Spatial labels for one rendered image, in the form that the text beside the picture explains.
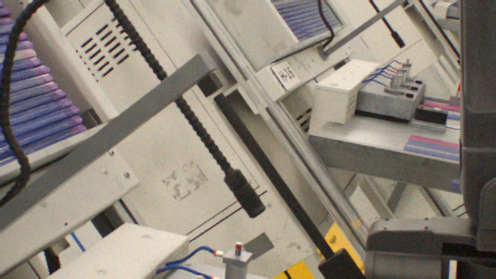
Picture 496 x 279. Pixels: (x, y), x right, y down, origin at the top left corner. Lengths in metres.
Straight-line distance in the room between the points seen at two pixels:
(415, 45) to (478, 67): 4.57
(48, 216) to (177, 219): 0.99
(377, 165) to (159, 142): 0.48
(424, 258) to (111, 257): 0.35
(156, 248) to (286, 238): 0.87
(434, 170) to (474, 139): 1.03
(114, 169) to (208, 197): 0.81
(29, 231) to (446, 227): 0.39
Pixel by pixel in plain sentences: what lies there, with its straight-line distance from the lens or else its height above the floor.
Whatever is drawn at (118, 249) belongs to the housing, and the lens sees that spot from 0.85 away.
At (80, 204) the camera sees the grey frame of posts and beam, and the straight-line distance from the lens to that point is 0.85.
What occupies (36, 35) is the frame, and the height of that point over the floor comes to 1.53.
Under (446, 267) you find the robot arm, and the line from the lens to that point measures 0.61.
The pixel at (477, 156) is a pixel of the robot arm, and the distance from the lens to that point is 0.58.
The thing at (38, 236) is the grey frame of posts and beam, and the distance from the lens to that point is 0.78.
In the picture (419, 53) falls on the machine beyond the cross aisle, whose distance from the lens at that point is 5.16.
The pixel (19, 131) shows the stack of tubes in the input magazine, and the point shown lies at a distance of 0.80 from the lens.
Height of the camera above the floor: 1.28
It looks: level
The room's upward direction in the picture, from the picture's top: 35 degrees counter-clockwise
